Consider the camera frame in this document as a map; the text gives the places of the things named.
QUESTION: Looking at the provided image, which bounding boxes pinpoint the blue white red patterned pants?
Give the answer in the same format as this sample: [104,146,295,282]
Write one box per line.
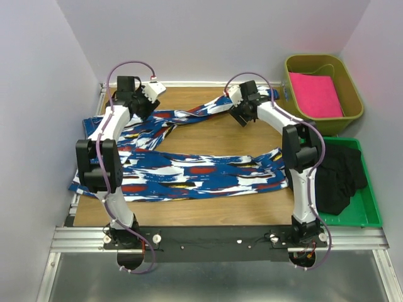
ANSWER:
[68,86,289,202]

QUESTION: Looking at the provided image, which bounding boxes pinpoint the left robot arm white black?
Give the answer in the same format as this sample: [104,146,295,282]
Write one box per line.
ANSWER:
[76,75,166,249]

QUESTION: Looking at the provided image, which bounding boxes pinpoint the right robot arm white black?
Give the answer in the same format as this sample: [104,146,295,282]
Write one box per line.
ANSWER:
[224,81,325,247]

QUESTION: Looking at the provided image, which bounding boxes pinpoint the pink folded cloth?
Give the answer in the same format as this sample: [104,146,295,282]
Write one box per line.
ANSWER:
[288,72,343,118]

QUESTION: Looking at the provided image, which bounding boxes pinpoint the olive green plastic bin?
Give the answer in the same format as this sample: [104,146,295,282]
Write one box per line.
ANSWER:
[281,54,364,136]

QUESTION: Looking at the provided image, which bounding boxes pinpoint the black garment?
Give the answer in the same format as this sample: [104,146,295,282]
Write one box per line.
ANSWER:
[315,142,368,215]

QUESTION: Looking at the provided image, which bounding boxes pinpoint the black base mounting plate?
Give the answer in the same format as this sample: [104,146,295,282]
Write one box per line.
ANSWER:
[103,225,327,268]

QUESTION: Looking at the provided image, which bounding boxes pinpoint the green plastic tray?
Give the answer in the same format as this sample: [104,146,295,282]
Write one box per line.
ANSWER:
[319,137,382,227]

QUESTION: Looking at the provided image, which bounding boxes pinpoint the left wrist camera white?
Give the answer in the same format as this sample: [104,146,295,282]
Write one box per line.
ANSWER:
[142,82,166,103]

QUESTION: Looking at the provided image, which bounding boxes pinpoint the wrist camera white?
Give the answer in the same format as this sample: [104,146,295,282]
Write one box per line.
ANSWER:
[142,82,166,103]
[224,86,243,107]

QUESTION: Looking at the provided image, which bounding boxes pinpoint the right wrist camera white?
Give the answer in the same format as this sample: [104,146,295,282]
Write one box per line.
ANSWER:
[224,86,243,107]

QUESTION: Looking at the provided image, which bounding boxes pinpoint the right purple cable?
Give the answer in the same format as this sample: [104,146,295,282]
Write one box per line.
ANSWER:
[224,72,333,271]

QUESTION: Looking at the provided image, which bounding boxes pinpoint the purple cable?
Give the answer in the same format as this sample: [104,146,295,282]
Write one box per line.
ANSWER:
[96,61,158,275]
[224,72,333,271]

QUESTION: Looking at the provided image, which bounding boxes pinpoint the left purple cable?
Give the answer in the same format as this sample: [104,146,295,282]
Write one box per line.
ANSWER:
[96,61,158,275]

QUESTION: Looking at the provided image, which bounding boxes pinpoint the aluminium frame rail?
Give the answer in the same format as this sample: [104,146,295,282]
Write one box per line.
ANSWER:
[36,228,390,302]

